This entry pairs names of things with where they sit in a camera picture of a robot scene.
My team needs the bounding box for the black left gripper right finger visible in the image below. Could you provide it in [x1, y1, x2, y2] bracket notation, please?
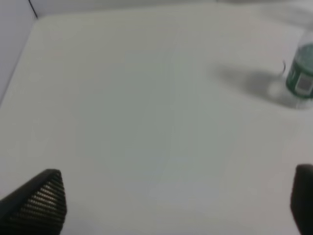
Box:
[290, 164, 313, 235]

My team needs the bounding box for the clear plastic drink bottle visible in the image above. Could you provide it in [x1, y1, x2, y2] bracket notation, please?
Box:
[286, 30, 313, 109]

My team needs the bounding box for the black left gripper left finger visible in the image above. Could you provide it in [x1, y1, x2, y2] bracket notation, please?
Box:
[0, 169, 67, 235]

